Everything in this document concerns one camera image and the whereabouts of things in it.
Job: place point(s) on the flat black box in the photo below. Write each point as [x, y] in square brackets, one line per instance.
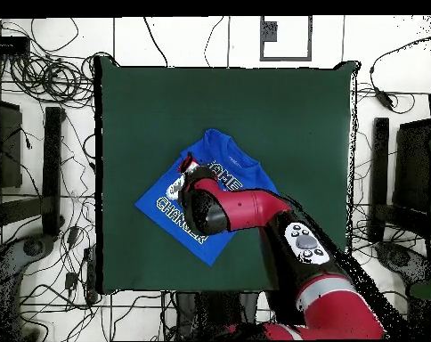
[7, 44]

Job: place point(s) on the dark green table cloth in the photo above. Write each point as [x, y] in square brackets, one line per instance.
[290, 107]

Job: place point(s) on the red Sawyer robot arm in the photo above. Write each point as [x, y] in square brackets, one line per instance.
[258, 210]

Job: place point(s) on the black power adapter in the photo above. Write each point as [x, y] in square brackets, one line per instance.
[383, 98]

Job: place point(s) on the black power strip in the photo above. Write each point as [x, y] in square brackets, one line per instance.
[91, 274]

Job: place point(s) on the blue shirt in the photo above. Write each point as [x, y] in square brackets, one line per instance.
[229, 149]

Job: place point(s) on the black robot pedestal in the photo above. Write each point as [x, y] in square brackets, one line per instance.
[215, 313]

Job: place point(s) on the black equipment box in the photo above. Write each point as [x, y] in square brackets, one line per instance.
[413, 167]
[7, 149]

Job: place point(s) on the grey square floor frame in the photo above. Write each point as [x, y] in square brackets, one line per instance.
[286, 58]

